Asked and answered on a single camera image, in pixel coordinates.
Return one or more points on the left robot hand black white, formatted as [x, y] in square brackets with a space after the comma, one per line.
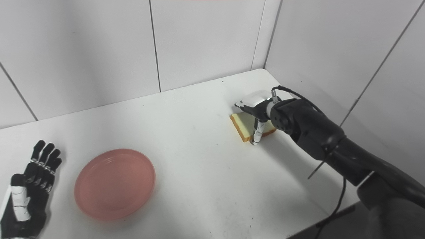
[28, 196]

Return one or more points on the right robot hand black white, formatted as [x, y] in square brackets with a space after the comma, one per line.
[257, 109]

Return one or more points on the slice of white bread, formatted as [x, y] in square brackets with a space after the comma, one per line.
[247, 127]

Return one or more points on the pink round plate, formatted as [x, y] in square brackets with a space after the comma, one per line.
[115, 184]

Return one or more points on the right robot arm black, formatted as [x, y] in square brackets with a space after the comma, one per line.
[345, 156]

